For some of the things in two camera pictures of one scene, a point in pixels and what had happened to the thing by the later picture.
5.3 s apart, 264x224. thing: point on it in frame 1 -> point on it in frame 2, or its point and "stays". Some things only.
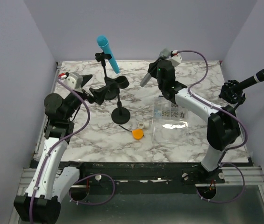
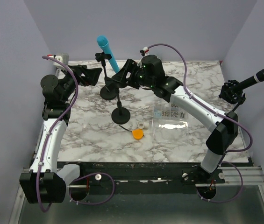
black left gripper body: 90,98 -> 81,79
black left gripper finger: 99,95 -> 92,75
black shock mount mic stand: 231,93 stays
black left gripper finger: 85,79 -> 82,69
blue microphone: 103,42 stays
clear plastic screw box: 170,122 stays
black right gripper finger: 153,69 -> 122,79
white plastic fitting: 146,125 stays
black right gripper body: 160,85 -> 139,78
